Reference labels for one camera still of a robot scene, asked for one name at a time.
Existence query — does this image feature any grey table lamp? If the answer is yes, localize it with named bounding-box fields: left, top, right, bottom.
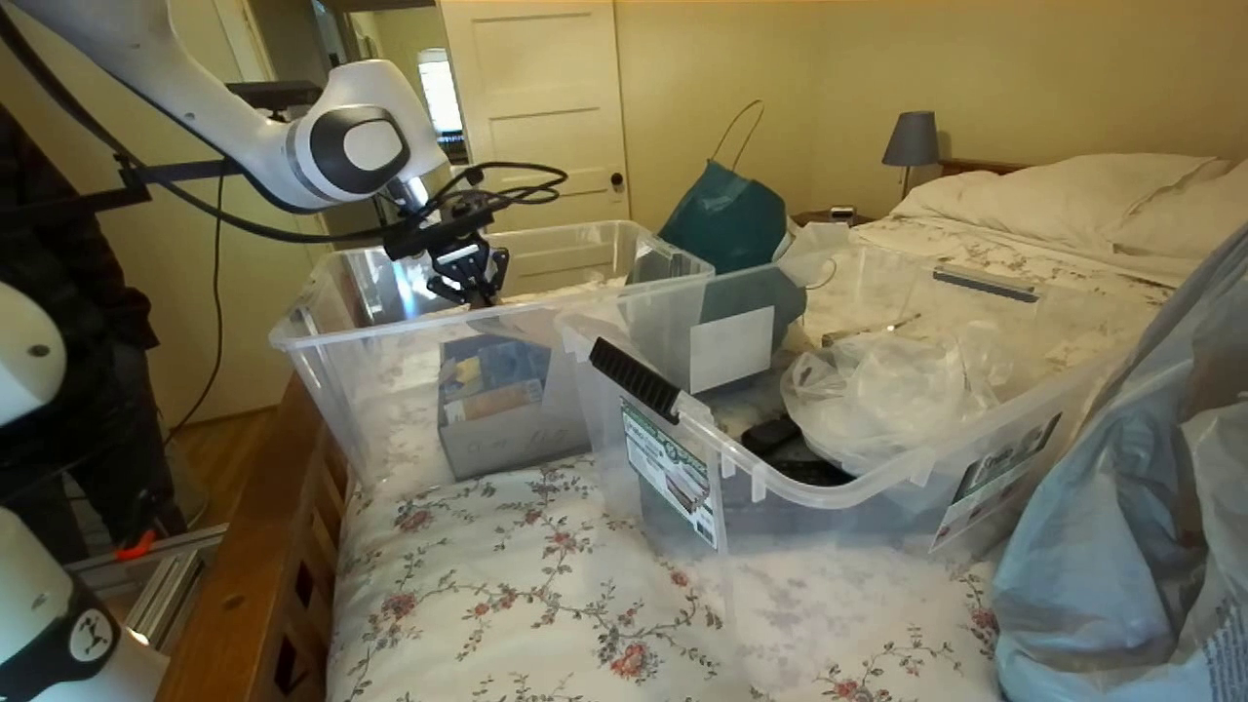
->
left=881, top=109, right=941, bottom=190

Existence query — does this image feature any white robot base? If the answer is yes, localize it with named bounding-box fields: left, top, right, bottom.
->
left=0, top=276, right=172, bottom=702

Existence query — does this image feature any clear plastic storage bin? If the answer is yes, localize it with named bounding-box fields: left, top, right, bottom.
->
left=268, top=219, right=712, bottom=489

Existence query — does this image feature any floral bed sheet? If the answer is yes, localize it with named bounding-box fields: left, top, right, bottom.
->
left=326, top=458, right=1002, bottom=702

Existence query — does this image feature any white panel door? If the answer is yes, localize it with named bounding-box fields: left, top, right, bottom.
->
left=437, top=0, right=628, bottom=226

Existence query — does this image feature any grey remote control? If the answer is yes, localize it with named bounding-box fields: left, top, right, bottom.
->
left=932, top=267, right=1036, bottom=299

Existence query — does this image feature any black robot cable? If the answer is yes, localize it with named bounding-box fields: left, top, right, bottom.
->
left=0, top=12, right=572, bottom=440

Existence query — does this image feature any wooden bed frame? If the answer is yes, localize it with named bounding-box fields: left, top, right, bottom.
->
left=155, top=385, right=347, bottom=702

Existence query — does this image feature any clear crumpled plastic bag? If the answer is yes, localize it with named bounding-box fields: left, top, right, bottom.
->
left=776, top=226, right=1115, bottom=476

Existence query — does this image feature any grey plastic bag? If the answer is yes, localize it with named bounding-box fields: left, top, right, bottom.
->
left=989, top=232, right=1248, bottom=702

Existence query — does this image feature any white pillow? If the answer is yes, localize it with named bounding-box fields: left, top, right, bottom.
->
left=1112, top=160, right=1248, bottom=258
left=897, top=154, right=1225, bottom=254

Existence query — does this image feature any teal green bag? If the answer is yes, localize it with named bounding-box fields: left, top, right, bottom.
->
left=660, top=96, right=787, bottom=273

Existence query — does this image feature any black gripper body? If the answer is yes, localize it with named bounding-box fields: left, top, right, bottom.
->
left=382, top=202, right=497, bottom=287

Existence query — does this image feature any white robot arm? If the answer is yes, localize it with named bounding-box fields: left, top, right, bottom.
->
left=9, top=0, right=507, bottom=304

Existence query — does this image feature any brown cardboard box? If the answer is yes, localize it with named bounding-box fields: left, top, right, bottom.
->
left=437, top=336, right=588, bottom=481

